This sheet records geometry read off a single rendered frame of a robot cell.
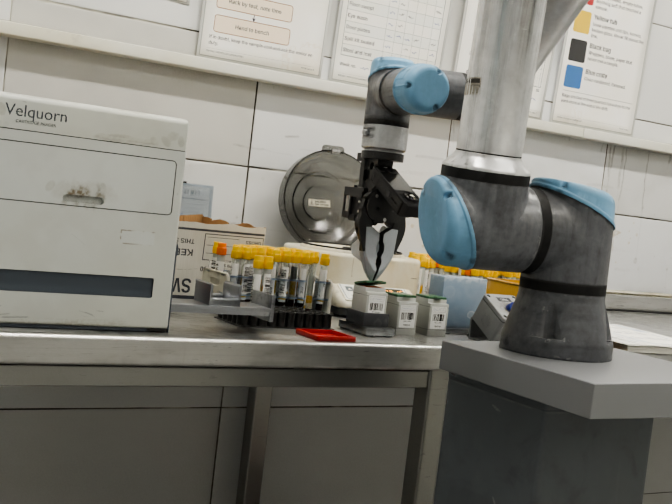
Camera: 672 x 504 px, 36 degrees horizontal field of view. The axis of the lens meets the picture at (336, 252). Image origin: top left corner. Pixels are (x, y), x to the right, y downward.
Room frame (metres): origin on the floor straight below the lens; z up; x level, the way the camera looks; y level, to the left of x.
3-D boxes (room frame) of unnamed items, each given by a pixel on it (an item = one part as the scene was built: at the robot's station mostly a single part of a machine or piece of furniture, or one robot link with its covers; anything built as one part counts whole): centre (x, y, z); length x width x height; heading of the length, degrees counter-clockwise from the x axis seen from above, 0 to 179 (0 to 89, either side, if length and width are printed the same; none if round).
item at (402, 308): (1.74, -0.12, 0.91); 0.05 x 0.04 x 0.07; 32
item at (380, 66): (1.71, -0.06, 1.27); 0.09 x 0.08 x 0.11; 19
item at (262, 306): (1.51, 0.19, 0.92); 0.21 x 0.07 x 0.05; 122
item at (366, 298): (1.70, -0.06, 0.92); 0.05 x 0.04 x 0.06; 30
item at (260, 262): (1.67, 0.09, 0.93); 0.17 x 0.09 x 0.11; 122
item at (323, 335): (1.58, 0.00, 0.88); 0.07 x 0.07 x 0.01; 32
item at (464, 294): (1.86, -0.23, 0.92); 0.10 x 0.07 x 0.10; 123
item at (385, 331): (1.70, -0.06, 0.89); 0.09 x 0.05 x 0.04; 30
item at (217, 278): (1.78, 0.11, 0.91); 0.20 x 0.10 x 0.07; 122
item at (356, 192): (1.72, -0.05, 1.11); 0.09 x 0.08 x 0.12; 30
